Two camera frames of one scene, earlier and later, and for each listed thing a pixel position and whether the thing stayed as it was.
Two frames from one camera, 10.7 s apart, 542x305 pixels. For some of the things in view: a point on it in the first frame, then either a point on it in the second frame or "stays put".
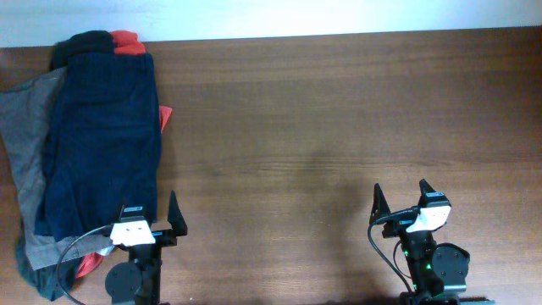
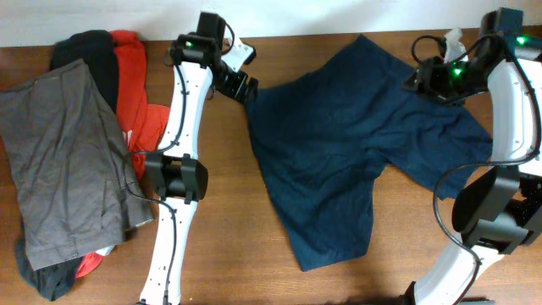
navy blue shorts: x=103 y=147 → x=321 y=134
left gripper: x=167 y=236 → x=235 y=85
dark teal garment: x=53 y=280 stays put
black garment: x=87 y=41 stays put
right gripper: x=398 y=224 → x=429 y=81
